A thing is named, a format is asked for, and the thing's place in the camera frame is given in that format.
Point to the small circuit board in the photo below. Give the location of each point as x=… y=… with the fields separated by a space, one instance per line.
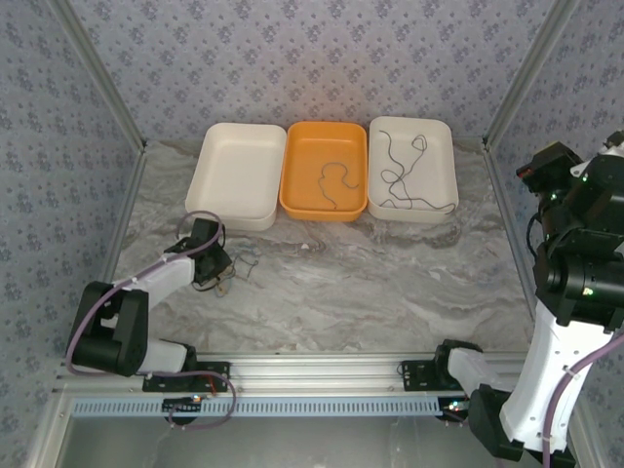
x=183 y=404
x=454 y=407

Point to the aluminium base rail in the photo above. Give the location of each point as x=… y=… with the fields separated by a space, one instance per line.
x=317 y=370

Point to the aluminium frame post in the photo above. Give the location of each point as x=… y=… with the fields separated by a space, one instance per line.
x=526 y=73
x=97 y=73

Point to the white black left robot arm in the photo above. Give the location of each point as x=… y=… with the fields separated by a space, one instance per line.
x=170 y=285

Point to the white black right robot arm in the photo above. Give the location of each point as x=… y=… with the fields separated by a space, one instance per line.
x=536 y=370

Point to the white plastic bin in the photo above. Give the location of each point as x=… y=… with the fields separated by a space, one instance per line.
x=234 y=170
x=434 y=170

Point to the orange plastic bin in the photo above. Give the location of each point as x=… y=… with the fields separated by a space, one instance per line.
x=302 y=146

